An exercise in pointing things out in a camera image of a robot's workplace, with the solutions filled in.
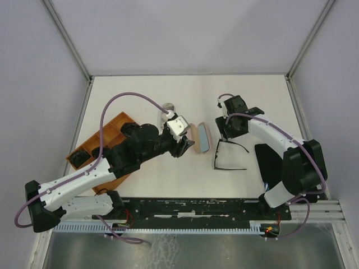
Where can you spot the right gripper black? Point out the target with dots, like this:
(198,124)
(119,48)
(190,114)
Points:
(221,123)

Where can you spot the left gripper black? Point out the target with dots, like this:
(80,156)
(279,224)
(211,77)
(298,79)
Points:
(175,151)

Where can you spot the pink glasses case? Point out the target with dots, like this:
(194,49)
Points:
(195,137)

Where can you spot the black frame eyeglasses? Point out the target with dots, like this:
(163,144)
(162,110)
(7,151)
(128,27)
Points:
(229,156)

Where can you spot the light blue cleaning cloth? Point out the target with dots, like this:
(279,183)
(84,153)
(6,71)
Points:
(203,139)

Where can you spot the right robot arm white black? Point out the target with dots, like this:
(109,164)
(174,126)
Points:
(301,162)

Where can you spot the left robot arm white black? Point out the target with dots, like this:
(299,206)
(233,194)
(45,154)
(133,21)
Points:
(58,200)

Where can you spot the rolled black tie upper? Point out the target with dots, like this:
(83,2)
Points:
(128,127)

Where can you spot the rolled black tie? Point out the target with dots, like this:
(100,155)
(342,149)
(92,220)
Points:
(128,127)
(78,158)

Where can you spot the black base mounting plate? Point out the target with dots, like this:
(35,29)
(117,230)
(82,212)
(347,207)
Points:
(217,212)

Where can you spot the rolled black tie lower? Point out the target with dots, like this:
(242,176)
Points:
(78,158)

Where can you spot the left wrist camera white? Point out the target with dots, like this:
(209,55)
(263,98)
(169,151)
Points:
(177,124)

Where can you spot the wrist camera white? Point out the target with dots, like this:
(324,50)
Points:
(221,105)
(177,124)

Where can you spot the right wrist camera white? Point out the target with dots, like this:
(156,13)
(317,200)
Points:
(221,105)

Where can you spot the right aluminium frame post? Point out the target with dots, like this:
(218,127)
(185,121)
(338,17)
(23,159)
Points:
(320,21)

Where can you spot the aluminium frame post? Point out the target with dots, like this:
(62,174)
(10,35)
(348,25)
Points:
(55,18)
(320,21)

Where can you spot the aluminium front rail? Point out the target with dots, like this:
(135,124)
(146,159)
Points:
(321,212)

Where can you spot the white slotted cable duct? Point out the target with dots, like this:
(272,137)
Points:
(190,228)

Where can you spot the left aluminium frame post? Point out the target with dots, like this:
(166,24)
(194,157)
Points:
(55,18)

